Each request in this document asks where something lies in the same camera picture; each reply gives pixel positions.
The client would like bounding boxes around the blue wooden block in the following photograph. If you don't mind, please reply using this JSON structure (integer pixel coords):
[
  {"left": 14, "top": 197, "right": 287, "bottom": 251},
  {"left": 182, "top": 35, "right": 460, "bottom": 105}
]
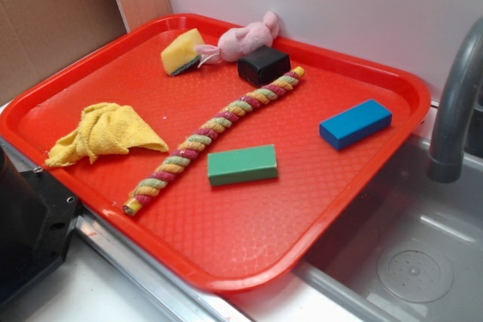
[{"left": 319, "top": 100, "right": 392, "bottom": 150}]

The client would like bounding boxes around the grey sink basin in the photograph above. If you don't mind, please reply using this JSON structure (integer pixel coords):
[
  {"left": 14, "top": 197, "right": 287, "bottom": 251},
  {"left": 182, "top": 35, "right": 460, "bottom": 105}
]
[{"left": 295, "top": 136, "right": 482, "bottom": 321}]

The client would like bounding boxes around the multicoloured twisted rope toy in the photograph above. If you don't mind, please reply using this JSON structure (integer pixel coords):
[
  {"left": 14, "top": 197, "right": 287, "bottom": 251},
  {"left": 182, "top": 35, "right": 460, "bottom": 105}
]
[{"left": 122, "top": 66, "right": 305, "bottom": 216}]

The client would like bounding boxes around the red plastic tray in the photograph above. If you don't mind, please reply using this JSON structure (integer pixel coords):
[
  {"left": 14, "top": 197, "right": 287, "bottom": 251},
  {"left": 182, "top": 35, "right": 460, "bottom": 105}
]
[{"left": 1, "top": 14, "right": 430, "bottom": 293}]

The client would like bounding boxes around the grey faucet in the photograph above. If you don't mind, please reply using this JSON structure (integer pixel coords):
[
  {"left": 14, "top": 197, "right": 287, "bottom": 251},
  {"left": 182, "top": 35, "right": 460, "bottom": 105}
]
[{"left": 426, "top": 19, "right": 482, "bottom": 183}]

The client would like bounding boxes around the cardboard panel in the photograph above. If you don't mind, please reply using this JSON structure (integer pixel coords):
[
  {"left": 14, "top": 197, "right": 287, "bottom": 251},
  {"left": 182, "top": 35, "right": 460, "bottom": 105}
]
[{"left": 1, "top": 0, "right": 126, "bottom": 104}]

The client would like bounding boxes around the yellow cloth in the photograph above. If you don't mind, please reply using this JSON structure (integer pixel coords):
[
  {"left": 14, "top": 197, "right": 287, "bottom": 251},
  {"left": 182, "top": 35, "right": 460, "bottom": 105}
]
[{"left": 45, "top": 103, "right": 169, "bottom": 167}]

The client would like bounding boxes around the yellow sponge with green pad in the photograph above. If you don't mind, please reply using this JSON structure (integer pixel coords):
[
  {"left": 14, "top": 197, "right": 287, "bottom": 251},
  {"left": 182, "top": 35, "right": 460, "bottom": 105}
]
[{"left": 161, "top": 29, "right": 205, "bottom": 76}]

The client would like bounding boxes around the green wooden block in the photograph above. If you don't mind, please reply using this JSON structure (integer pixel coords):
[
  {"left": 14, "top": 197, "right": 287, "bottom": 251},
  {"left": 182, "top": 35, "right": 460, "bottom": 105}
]
[{"left": 208, "top": 145, "right": 278, "bottom": 186}]

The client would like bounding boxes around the black block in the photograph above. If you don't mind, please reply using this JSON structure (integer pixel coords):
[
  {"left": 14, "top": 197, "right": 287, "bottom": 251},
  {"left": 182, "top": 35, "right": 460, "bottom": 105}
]
[{"left": 237, "top": 46, "right": 291, "bottom": 87}]

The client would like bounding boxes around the pink plush bunny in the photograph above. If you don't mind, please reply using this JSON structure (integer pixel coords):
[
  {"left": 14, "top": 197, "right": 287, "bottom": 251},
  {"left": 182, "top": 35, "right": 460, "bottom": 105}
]
[{"left": 195, "top": 11, "right": 280, "bottom": 68}]

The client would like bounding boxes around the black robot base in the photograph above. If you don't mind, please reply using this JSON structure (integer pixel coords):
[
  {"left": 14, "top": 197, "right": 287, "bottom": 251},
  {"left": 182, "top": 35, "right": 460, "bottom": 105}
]
[{"left": 1, "top": 149, "right": 81, "bottom": 308}]

